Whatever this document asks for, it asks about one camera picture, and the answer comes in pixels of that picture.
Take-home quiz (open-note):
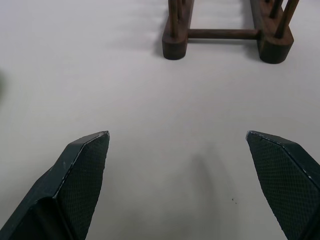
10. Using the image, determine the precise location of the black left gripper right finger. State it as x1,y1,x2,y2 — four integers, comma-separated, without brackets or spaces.
245,129,320,240

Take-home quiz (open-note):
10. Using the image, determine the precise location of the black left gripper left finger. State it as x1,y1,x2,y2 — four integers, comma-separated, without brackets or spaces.
0,130,111,240

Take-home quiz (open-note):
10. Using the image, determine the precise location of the brown wooden dish rack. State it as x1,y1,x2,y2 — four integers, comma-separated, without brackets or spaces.
161,0,300,65

